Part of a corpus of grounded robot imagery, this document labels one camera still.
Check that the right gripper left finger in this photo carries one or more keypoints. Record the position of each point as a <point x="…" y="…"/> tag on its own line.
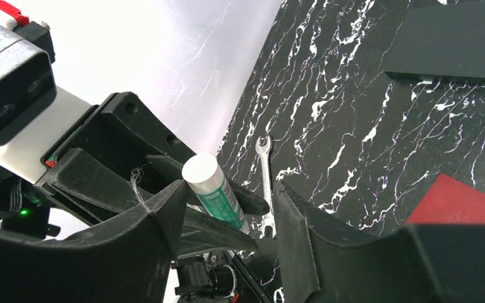
<point x="123" y="259"/>

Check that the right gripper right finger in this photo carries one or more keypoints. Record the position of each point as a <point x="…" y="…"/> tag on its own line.
<point x="323" y="259"/>

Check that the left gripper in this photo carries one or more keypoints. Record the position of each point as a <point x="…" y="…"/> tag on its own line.
<point x="117" y="138"/>

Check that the green white glue stick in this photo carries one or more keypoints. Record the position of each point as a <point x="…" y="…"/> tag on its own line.
<point x="205" y="177"/>

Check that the red envelope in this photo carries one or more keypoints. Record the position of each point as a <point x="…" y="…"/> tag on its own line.
<point x="449" y="201"/>

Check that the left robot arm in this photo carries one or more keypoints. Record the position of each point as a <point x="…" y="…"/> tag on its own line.
<point x="8" y="209"/>

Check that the silver wrench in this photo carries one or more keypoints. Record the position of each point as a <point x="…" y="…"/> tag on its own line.
<point x="263" y="150"/>

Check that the black rectangular block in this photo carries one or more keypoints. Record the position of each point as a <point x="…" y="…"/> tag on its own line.
<point x="440" y="43"/>

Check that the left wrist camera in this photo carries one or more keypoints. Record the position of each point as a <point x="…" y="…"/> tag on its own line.
<point x="34" y="112"/>

